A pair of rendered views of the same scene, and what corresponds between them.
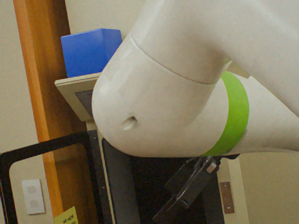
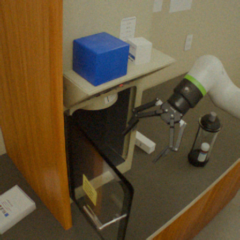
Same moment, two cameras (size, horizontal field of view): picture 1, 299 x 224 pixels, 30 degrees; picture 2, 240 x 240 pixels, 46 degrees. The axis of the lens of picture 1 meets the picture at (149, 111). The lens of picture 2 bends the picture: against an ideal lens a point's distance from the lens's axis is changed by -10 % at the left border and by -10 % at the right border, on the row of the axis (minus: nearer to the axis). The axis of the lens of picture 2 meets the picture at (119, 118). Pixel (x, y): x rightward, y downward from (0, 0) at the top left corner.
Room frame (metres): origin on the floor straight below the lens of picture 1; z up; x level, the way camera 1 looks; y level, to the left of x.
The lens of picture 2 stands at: (0.90, 0.67, 1.89)
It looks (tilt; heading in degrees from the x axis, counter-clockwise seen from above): 38 degrees down; 295
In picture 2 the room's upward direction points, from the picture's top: 6 degrees clockwise
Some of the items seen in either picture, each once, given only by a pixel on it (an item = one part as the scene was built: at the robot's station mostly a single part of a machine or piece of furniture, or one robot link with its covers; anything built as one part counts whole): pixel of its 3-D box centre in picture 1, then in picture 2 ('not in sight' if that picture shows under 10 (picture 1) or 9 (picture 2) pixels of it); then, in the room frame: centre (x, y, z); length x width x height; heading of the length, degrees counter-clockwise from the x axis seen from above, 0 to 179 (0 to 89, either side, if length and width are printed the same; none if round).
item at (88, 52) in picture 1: (94, 53); (100, 57); (1.24, 0.10, 1.56); 0.10 x 0.10 x 0.09; 70
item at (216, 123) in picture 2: not in sight; (211, 119); (0.96, -0.36, 1.18); 0.09 x 0.09 x 0.07
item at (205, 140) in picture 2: not in sight; (204, 140); (0.96, -0.36, 1.06); 0.11 x 0.11 x 0.21
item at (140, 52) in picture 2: not in sight; (138, 50); (1.19, -0.03, 1.54); 0.05 x 0.05 x 0.06; 57
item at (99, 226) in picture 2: not in sight; (98, 216); (1.11, 0.28, 1.20); 0.10 x 0.05 x 0.03; 152
